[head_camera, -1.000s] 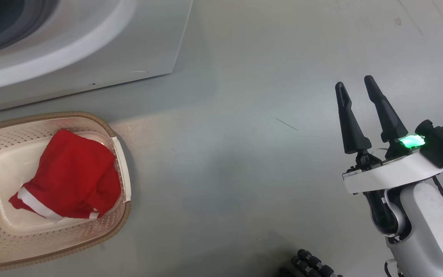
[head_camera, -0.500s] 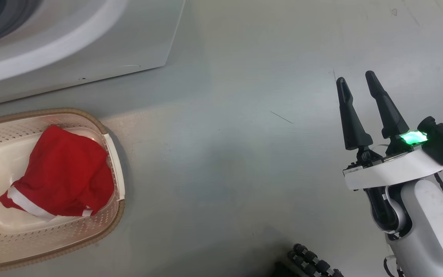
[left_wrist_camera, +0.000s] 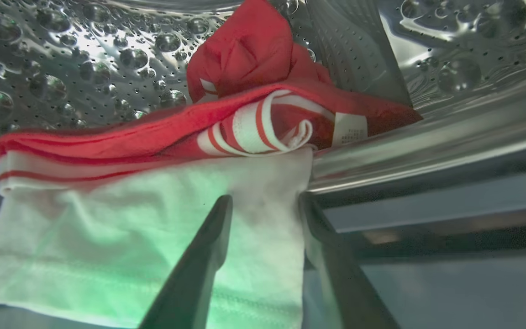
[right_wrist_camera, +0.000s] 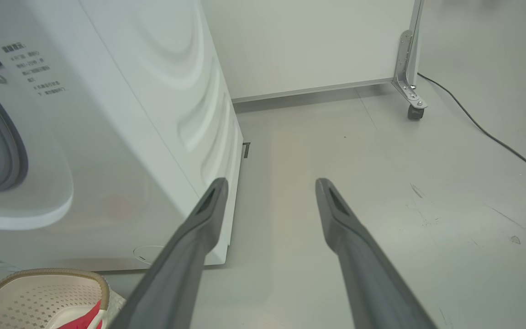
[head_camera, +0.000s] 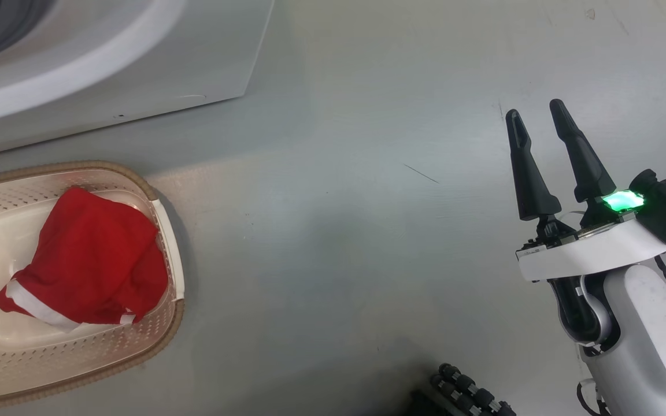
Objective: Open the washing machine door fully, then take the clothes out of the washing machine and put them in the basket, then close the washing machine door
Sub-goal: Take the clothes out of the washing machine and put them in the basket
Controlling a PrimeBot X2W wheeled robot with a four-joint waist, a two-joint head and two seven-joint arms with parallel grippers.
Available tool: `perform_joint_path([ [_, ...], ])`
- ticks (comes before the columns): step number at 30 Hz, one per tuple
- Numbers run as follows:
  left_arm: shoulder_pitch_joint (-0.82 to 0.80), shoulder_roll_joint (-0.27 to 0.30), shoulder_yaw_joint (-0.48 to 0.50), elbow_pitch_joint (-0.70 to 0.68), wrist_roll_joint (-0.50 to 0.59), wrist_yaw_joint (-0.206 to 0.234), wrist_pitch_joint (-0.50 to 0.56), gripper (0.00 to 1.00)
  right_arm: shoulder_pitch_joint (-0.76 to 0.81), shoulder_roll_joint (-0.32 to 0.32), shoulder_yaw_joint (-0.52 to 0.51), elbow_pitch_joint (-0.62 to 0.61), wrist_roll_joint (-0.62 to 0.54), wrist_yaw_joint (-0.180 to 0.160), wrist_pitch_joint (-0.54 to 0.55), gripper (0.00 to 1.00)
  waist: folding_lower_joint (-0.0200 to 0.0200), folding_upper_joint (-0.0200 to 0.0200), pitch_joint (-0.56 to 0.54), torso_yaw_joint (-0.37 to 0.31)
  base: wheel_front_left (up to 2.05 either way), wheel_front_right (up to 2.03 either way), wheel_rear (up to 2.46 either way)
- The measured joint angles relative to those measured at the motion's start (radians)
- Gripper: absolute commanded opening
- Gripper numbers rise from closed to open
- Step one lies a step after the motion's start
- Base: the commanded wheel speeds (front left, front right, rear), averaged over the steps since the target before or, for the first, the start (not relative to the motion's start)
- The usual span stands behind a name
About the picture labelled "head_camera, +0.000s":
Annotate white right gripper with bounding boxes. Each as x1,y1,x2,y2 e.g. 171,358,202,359
505,99,666,283

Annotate red garment with white trim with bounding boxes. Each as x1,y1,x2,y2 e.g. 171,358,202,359
0,186,169,333

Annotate white front-load washing machine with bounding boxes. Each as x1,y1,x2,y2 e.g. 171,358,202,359
0,0,276,161

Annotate thin black braided cable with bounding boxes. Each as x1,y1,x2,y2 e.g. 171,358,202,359
576,378,610,416

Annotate black ribbed cable carrier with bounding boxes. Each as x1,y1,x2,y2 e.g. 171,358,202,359
411,363,516,416

